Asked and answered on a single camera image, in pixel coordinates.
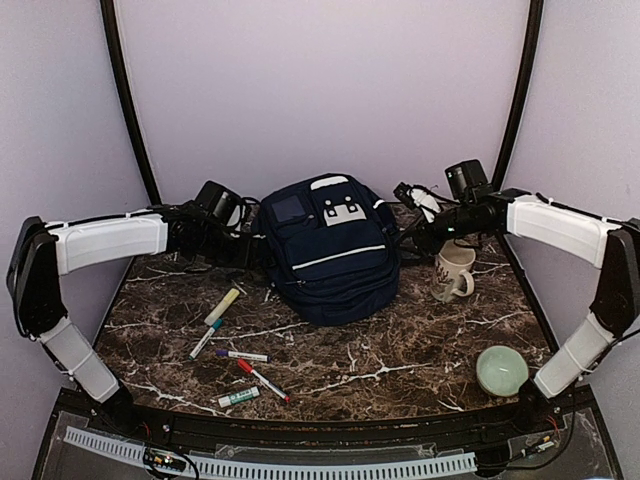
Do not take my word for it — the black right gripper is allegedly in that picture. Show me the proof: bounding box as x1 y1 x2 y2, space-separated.
395 202 486 258

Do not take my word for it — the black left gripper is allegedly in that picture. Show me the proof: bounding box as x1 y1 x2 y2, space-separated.
197 225 262 270

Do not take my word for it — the yellow highlighter pen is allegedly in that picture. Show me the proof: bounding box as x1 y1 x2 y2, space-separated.
204 288 240 326

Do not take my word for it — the teal capped white marker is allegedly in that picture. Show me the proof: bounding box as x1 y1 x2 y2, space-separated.
188 318 223 361

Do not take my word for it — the navy blue student backpack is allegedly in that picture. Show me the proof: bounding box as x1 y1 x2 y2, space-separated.
251 173 401 327

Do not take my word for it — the purple capped white marker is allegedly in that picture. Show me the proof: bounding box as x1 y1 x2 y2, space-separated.
215 349 271 363

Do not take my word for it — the red capped white marker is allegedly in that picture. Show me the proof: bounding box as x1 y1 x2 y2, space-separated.
237 359 290 403

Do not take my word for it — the green white glue stick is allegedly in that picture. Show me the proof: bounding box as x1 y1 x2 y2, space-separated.
218 387 260 408

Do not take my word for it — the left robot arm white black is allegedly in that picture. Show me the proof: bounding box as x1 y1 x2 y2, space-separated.
6 181 259 436

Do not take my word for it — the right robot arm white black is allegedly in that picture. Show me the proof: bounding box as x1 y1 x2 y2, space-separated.
394 159 639 434

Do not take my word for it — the cream floral ceramic mug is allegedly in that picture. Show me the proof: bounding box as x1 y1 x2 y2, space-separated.
431 240 476 303

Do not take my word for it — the pale green ceramic bowl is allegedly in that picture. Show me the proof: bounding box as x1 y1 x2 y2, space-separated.
476 345 529 397

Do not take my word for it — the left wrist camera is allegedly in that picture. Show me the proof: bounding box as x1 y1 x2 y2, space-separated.
227 202 251 238

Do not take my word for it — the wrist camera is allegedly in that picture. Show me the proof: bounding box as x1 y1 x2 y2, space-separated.
393 182 442 223
227 202 251 238

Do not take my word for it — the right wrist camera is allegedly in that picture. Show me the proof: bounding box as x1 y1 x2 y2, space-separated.
393 182 442 223

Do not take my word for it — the white slotted cable duct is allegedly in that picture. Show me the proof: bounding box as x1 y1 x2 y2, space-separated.
63 426 478 479

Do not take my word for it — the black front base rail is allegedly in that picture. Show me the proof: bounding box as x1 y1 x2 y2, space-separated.
33 386 622 479

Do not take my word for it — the right black frame post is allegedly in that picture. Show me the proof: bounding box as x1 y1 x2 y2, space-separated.
492 0 545 189

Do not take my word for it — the black frame post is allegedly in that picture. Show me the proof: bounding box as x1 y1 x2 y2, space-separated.
99 0 162 205
492 0 545 189

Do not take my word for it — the left black frame post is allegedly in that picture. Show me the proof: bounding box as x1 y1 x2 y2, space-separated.
99 0 162 205

